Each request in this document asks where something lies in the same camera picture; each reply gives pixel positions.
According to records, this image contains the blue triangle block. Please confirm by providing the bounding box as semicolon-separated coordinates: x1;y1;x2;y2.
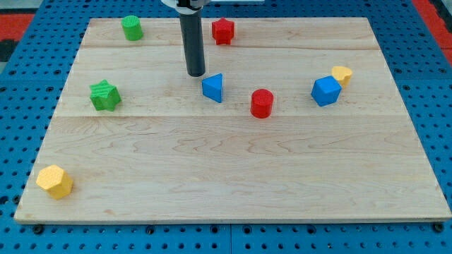
201;73;223;103

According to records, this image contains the red cylinder block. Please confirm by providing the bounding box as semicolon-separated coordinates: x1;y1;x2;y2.
250;89;274;119

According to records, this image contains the light wooden board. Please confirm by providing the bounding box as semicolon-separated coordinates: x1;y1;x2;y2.
15;18;451;224

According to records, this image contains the red star block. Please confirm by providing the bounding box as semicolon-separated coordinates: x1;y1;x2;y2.
212;18;235;45

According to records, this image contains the blue cube block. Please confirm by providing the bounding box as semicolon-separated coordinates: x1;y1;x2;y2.
311;75;342;107

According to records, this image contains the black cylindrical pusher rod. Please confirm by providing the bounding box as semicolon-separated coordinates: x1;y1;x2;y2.
179;11;206;77

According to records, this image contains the green star block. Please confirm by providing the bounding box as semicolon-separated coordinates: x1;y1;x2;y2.
90;80;121;111

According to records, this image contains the yellow heart block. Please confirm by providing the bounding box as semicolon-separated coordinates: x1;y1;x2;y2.
331;66;353;88

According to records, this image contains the green cylinder block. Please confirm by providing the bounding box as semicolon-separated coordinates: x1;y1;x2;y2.
121;16;143;41

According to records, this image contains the yellow hexagon block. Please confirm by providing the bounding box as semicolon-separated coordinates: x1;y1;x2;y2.
36;165;73;200

